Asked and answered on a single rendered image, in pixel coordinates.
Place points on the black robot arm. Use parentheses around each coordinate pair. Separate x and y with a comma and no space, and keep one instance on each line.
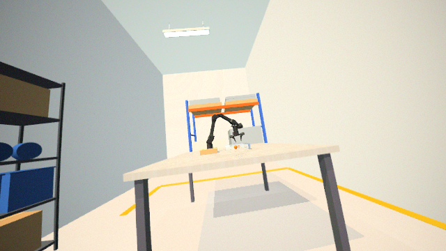
(233,123)

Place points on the clear low wall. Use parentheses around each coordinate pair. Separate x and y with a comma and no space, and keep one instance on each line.
(245,146)

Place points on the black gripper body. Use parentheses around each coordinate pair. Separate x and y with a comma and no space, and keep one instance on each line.
(236,134)

